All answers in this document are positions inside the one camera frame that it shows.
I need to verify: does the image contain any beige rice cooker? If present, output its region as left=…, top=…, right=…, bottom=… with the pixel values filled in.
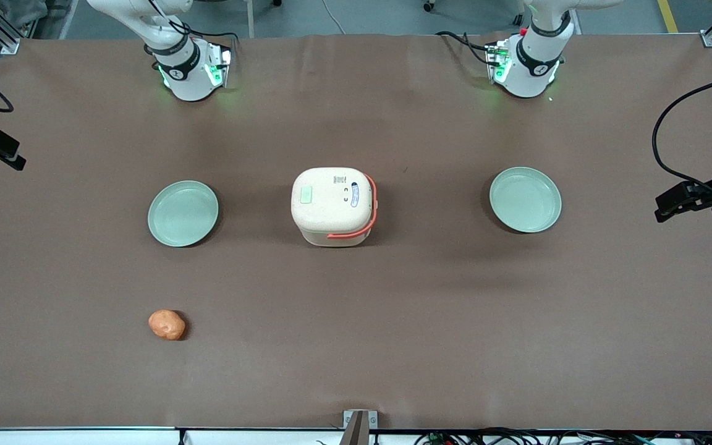
left=291, top=167, right=379, bottom=248

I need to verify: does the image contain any pale green round plate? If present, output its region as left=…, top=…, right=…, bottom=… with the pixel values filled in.
left=147, top=180, right=220, bottom=248
left=489, top=166, right=562, bottom=234

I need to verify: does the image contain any orange potato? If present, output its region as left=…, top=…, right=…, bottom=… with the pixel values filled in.
left=148, top=310, right=187, bottom=341

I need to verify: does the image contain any brown table cover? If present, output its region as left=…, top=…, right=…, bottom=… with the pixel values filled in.
left=0, top=33, right=712, bottom=432

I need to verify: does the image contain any long black looping cable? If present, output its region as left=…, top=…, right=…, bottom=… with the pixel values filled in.
left=651, top=70, right=712, bottom=187

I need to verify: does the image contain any black right base cable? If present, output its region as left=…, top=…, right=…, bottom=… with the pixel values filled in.
left=143, top=0, right=240, bottom=70

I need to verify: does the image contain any black base cable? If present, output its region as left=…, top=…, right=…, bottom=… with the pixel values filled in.
left=143, top=0, right=240, bottom=70
left=435, top=30, right=498, bottom=66

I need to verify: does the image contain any black left base cable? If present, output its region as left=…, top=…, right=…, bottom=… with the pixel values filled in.
left=435, top=30, right=498, bottom=66

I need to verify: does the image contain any white table edge rail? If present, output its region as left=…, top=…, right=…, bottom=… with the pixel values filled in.
left=0, top=426, right=712, bottom=445

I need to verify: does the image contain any black cable bundle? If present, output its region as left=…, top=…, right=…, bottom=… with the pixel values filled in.
left=413, top=428, right=712, bottom=445

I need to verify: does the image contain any grey metal camera bracket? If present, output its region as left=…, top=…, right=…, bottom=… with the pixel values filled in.
left=342, top=410, right=379, bottom=445

